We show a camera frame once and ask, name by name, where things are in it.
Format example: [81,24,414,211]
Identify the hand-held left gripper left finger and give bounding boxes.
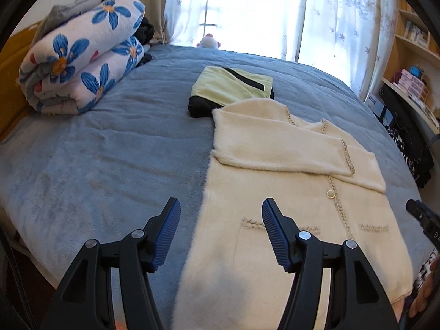
[40,197,182,330]

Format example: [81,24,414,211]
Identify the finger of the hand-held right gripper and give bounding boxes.
[406,199,440,248]

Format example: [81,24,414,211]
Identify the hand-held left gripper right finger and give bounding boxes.
[261,197,401,330]

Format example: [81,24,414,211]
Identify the cream fluffy cardigan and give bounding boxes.
[174,98,415,330]

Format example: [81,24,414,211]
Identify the dark clothes pile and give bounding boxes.
[136,15,155,67]

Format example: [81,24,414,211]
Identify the person's right hand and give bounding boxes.
[408,268,440,318]

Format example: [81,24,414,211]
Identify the black hanging bag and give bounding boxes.
[380,84,435,188]

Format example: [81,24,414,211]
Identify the black and white patterned cloth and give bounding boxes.
[385,125,418,176]

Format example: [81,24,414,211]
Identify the blue bed blanket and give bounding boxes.
[0,43,437,330]

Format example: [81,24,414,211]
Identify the curved wooden desk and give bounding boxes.
[381,77,440,128]

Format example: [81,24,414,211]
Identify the white box with blue print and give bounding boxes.
[365,94,386,114]

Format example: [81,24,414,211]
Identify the pink drawer boxes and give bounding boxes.
[394,69,430,98]

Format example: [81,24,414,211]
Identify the yellow and black folded garment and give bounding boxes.
[188,66,275,118]

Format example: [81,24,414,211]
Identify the wooden bookshelf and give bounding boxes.
[392,0,440,111]

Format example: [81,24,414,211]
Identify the row of books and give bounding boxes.
[404,21,428,47]

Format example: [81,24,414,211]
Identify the rolled blue floral blanket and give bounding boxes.
[19,0,147,116]

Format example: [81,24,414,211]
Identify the white plush toy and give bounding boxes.
[196,34,221,49]

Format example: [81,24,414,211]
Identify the white sheer curtain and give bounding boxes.
[164,0,221,47]
[292,0,401,93]

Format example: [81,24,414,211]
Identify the window railing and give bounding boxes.
[199,0,221,37]

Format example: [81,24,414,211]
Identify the wooden headboard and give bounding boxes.
[0,21,45,138]

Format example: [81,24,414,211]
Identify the beige curtain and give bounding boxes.
[129,0,172,43]

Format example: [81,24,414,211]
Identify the grey cloth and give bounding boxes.
[36,0,131,38]

